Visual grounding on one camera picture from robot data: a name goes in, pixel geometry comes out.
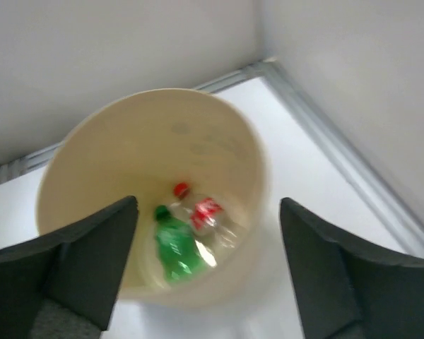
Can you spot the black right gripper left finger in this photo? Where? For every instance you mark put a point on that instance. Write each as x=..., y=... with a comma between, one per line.
x=64, y=284

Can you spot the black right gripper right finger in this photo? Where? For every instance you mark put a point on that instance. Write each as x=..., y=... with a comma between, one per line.
x=346, y=286

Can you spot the green plastic bottle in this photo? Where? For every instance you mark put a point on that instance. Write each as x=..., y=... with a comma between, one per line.
x=176, y=247

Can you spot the small red-label red-cap bottle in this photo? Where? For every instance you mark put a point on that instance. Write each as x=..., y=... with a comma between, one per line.
x=213, y=228

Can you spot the beige round plastic bin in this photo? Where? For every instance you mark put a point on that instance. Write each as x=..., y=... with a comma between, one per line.
x=141, y=146

